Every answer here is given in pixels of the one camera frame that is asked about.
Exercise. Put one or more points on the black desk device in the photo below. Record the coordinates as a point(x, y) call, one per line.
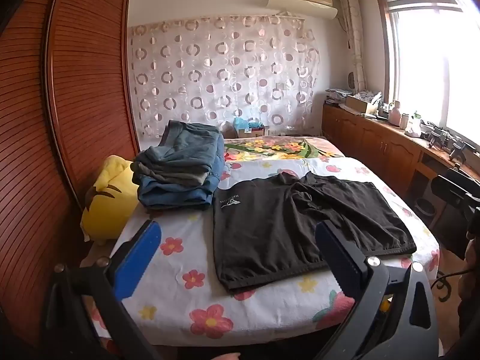
point(437, 137)
point(458, 152)

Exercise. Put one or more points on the wooden louvered wardrobe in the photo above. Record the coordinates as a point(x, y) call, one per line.
point(56, 101)

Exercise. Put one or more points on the yellow plush toy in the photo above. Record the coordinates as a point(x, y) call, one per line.
point(107, 210)

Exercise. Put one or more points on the colourful floral blanket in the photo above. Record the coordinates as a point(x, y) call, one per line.
point(277, 148)

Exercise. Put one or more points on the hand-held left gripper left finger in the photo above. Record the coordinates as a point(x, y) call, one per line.
point(137, 260)

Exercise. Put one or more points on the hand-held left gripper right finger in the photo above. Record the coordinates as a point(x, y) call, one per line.
point(335, 251)

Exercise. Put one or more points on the beige air conditioner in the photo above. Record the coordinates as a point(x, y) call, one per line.
point(300, 0)

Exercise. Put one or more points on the stack of folded jeans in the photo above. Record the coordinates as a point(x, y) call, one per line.
point(180, 165)

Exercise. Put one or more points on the white plastic bottle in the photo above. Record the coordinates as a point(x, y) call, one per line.
point(413, 127)

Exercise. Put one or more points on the stack of magazines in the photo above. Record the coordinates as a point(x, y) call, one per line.
point(335, 95)

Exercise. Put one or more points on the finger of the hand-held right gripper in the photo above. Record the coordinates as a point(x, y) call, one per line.
point(452, 187)

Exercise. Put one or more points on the long wooden cabinet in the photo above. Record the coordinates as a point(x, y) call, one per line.
point(375, 146)

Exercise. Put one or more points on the open cardboard box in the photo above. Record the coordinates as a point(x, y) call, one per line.
point(360, 104)

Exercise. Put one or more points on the patterned window curtain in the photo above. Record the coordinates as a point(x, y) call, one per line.
point(354, 37)

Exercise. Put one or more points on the black pants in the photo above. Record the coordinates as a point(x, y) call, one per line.
point(285, 232)

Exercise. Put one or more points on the pink bottle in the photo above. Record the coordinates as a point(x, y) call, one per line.
point(394, 114)

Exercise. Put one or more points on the grey trash bin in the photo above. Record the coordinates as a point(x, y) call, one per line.
point(425, 212)

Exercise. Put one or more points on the circle patterned wall curtain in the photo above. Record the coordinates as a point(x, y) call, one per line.
point(225, 75)

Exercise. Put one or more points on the window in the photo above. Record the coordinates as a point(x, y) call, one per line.
point(431, 60)

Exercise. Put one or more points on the person's right forearm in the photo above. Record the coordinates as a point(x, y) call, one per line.
point(470, 307)

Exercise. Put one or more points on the white floral bed sheet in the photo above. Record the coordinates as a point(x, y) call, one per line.
point(180, 232)

